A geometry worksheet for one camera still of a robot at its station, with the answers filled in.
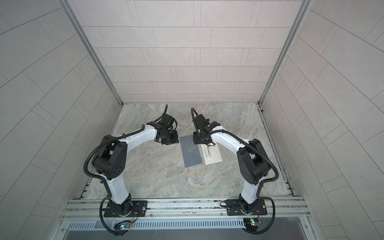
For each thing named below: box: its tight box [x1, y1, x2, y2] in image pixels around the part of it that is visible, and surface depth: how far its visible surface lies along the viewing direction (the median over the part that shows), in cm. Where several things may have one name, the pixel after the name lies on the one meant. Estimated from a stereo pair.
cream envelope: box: [200, 142, 223, 166], surface depth 91 cm
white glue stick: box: [205, 146, 211, 159], surface depth 91 cm
